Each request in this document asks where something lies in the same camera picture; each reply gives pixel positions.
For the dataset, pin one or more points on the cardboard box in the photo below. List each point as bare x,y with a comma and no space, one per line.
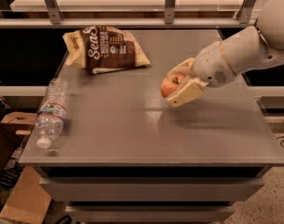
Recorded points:
14,127

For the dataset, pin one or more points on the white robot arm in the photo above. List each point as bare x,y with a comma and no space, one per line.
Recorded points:
257,47

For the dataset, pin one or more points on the flat cardboard sheet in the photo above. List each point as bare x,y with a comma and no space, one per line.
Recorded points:
28,203

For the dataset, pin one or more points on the clear plastic water bottle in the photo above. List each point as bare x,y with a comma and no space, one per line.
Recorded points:
51,114

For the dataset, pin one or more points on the metal shelf frame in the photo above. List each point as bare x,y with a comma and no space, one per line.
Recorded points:
132,14

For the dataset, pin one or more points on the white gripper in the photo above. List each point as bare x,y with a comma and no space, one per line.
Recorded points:
211,64

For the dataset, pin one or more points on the red apple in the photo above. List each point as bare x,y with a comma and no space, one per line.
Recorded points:
170,84

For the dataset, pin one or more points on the brown chip bag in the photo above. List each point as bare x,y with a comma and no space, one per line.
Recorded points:
102,49

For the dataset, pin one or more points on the grey drawer cabinet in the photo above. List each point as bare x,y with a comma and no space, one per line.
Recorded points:
127,157

